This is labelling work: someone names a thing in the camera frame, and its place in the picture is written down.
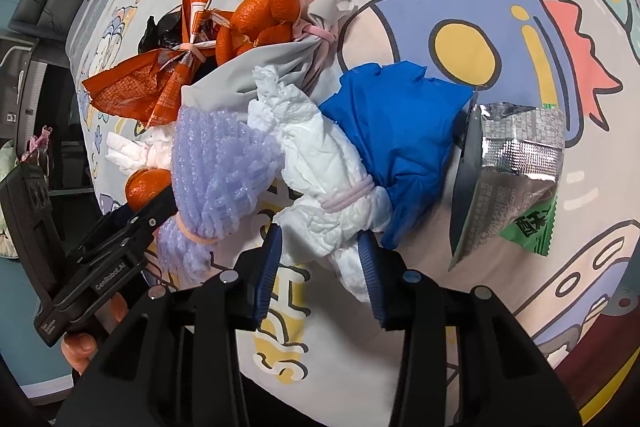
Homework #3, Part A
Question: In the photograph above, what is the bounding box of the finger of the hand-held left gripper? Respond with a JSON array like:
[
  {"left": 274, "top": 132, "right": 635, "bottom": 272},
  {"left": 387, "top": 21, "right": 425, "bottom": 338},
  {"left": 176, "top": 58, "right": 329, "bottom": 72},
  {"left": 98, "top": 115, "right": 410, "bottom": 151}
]
[
  {"left": 64, "top": 189, "right": 179, "bottom": 269},
  {"left": 90, "top": 202, "right": 135, "bottom": 234}
]

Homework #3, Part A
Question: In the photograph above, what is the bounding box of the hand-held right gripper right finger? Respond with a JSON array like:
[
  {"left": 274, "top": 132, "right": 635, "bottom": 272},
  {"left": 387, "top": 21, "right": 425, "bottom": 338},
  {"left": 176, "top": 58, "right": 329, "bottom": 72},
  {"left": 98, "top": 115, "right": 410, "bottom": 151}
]
[{"left": 356, "top": 232, "right": 585, "bottom": 427}]

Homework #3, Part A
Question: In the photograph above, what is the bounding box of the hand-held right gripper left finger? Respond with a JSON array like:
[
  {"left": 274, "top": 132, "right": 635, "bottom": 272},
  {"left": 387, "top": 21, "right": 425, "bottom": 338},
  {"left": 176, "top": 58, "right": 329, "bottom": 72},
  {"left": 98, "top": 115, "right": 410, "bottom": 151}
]
[{"left": 54, "top": 223, "right": 286, "bottom": 427}]

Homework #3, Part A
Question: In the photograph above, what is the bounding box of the small white tissue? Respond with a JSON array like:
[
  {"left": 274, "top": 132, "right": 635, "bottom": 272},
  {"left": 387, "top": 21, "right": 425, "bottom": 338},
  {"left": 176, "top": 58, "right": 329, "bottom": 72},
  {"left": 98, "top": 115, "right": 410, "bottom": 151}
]
[{"left": 106, "top": 129, "right": 177, "bottom": 174}]

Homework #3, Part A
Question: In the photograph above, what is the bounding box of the purple foam fruit net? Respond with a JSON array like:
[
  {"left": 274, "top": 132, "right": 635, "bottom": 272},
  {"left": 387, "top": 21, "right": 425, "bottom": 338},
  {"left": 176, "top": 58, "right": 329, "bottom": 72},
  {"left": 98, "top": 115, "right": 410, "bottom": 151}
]
[{"left": 157, "top": 104, "right": 287, "bottom": 286}]

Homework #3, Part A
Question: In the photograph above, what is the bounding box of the white tissue bundle pink band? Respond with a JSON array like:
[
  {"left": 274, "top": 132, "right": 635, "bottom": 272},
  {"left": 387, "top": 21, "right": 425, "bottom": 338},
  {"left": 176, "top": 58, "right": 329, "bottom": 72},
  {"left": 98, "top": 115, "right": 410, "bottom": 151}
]
[{"left": 247, "top": 66, "right": 394, "bottom": 306}]

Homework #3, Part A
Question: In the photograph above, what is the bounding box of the orange snack wrapper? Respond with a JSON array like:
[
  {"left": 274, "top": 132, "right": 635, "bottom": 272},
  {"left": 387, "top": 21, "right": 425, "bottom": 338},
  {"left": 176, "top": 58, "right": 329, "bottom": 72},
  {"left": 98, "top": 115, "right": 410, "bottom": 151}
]
[{"left": 81, "top": 0, "right": 236, "bottom": 128}]

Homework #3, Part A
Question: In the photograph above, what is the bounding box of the silver green snack wrapper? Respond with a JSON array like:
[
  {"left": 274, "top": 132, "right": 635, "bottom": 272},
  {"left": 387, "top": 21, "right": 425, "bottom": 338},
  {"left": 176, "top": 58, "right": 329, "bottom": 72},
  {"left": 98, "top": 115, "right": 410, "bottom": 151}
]
[{"left": 447, "top": 99, "right": 567, "bottom": 273}]

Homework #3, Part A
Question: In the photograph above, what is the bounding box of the grey drawstring bag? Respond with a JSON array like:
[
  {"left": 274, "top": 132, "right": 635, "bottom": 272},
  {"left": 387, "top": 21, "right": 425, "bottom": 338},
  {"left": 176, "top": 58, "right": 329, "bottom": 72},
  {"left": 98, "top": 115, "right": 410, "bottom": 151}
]
[{"left": 180, "top": 0, "right": 387, "bottom": 128}]

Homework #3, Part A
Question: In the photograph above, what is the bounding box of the large orange peel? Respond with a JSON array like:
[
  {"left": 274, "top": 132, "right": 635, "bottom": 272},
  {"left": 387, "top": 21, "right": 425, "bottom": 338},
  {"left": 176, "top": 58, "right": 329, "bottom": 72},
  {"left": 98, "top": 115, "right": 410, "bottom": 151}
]
[{"left": 215, "top": 0, "right": 304, "bottom": 66}]

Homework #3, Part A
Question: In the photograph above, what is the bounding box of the person's left hand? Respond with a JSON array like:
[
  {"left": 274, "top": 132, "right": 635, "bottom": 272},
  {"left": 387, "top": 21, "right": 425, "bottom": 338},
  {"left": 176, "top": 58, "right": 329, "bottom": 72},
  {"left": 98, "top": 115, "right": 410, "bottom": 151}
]
[{"left": 61, "top": 294, "right": 129, "bottom": 376}]

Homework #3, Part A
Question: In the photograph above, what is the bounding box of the pink bow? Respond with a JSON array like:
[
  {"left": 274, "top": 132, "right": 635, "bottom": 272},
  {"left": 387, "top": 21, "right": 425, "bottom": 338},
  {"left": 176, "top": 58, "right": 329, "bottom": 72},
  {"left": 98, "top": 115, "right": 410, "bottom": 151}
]
[{"left": 22, "top": 124, "right": 55, "bottom": 164}]

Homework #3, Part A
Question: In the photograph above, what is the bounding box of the dark bedside cabinet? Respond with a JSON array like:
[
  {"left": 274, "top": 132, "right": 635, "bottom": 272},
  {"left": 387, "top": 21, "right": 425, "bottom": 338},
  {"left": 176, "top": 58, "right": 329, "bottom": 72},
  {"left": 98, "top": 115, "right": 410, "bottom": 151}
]
[{"left": 0, "top": 34, "right": 76, "bottom": 142}]

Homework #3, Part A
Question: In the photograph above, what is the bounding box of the black plastic bag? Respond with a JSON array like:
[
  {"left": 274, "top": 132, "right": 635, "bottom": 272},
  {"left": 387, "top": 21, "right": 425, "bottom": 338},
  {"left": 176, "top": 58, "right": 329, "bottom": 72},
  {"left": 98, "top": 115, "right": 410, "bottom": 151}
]
[{"left": 137, "top": 7, "right": 190, "bottom": 56}]

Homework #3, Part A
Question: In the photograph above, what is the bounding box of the dark red bed base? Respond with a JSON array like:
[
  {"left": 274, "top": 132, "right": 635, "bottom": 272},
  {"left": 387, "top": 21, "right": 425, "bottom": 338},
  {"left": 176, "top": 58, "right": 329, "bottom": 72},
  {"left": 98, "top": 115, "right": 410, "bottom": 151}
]
[{"left": 557, "top": 319, "right": 640, "bottom": 410}]

